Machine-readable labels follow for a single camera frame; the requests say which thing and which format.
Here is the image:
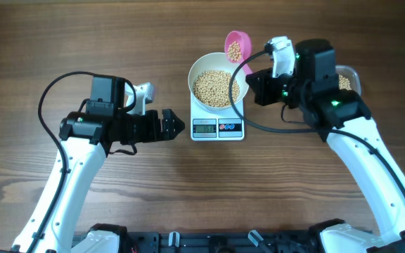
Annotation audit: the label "black cable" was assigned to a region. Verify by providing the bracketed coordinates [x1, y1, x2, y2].
[228, 48, 405, 233]
[26, 71, 137, 253]

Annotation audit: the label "soybeans in scoop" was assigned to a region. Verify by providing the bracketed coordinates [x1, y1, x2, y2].
[226, 41, 241, 62]

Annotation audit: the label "white digital kitchen scale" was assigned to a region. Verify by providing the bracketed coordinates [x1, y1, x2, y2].
[190, 95, 245, 141]

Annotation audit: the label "right black cable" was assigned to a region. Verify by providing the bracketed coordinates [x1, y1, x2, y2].
[228, 48, 405, 233]

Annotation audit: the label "soybeans pile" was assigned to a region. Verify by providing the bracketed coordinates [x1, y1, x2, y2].
[339, 74, 352, 90]

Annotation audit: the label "pink measuring scoop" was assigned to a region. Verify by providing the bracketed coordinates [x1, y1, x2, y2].
[224, 30, 252, 66]

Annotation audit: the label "white bowl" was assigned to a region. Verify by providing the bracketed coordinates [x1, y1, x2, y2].
[188, 53, 238, 95]

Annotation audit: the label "soybeans in bowl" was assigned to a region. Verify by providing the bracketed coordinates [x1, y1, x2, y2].
[193, 70, 232, 108]

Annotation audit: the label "left black cable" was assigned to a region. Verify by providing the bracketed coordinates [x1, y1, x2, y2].
[26, 71, 137, 253]

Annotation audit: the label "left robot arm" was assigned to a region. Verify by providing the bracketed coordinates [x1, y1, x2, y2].
[10, 74, 185, 252]

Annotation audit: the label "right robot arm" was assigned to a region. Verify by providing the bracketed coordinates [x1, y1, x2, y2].
[246, 37, 405, 252]

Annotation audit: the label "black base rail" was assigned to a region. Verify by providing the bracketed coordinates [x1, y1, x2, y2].
[72, 230, 316, 253]

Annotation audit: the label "clear plastic container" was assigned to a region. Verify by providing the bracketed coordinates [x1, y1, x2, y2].
[335, 65, 361, 95]

